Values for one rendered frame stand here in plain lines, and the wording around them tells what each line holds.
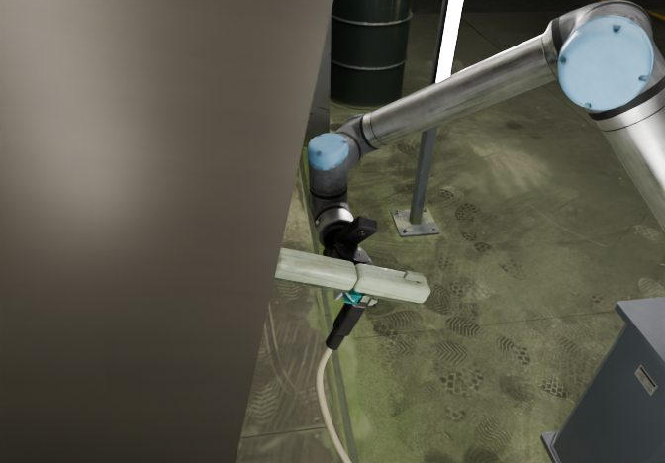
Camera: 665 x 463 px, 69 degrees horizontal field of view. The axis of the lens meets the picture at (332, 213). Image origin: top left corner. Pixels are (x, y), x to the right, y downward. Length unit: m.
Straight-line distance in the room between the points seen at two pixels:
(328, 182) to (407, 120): 0.22
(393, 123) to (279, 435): 1.03
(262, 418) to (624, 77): 1.36
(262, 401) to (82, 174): 1.33
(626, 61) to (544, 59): 0.21
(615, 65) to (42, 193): 0.70
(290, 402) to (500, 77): 1.19
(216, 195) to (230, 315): 0.16
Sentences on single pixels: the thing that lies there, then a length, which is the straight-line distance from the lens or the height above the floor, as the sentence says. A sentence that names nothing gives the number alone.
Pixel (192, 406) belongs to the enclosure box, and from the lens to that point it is 0.71.
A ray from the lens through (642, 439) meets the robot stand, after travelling 1.42.
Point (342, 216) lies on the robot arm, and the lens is 1.06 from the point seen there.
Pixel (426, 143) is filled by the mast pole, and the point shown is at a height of 0.46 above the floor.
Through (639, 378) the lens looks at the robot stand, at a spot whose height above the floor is 0.53.
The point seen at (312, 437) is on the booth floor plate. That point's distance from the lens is 1.63.
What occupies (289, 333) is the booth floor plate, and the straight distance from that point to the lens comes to 1.85.
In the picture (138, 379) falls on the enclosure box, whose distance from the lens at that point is 0.66.
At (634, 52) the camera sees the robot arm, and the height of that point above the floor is 1.28.
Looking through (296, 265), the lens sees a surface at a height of 0.93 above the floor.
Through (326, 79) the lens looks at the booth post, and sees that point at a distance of 2.80.
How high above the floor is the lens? 1.50
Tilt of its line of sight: 38 degrees down
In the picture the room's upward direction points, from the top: 2 degrees clockwise
